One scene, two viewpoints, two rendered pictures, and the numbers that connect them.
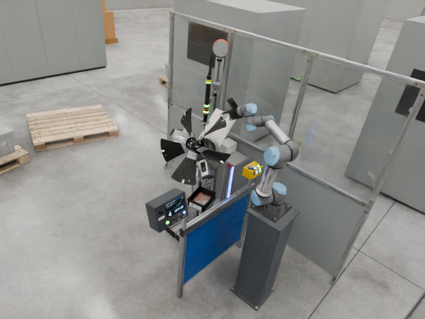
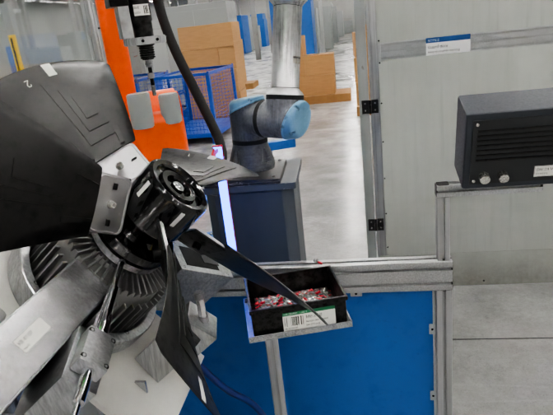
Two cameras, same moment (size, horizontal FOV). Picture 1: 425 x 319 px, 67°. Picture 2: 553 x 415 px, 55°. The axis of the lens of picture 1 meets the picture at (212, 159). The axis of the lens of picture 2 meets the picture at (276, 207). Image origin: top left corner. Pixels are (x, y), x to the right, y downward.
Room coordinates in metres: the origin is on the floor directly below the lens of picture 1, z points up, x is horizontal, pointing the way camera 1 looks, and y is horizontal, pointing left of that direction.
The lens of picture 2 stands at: (2.70, 1.00, 1.45)
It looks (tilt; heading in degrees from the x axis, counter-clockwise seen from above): 19 degrees down; 240
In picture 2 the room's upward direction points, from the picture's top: 7 degrees counter-clockwise
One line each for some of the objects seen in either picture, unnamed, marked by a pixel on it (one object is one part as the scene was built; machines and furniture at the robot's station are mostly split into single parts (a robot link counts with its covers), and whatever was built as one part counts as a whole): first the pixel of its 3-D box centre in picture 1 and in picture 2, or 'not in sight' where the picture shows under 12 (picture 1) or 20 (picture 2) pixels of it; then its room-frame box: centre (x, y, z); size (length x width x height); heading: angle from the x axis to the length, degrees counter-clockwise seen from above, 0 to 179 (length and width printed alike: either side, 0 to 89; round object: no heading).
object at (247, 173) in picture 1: (252, 171); not in sight; (2.39, -0.37, 1.02); 0.16 x 0.10 x 0.11; 140
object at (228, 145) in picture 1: (226, 145); not in sight; (2.96, -0.13, 0.92); 0.17 x 0.16 x 0.11; 140
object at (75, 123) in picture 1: (71, 125); not in sight; (4.51, 2.31, 0.07); 1.20 x 1.00 x 0.15; 124
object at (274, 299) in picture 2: (201, 200); (295, 307); (2.14, 0.06, 0.83); 0.19 x 0.14 x 0.02; 156
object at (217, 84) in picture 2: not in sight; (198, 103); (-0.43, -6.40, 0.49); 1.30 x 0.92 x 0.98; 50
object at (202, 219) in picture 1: (221, 207); (275, 278); (2.09, -0.12, 0.82); 0.90 x 0.04 x 0.08; 140
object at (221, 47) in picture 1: (221, 48); not in sight; (3.11, 0.04, 1.88); 0.16 x 0.07 x 0.16; 85
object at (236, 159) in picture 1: (228, 155); not in sight; (2.89, -0.17, 0.85); 0.36 x 0.24 x 0.03; 50
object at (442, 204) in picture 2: (184, 218); (442, 221); (1.76, 0.16, 0.96); 0.03 x 0.03 x 0.20; 50
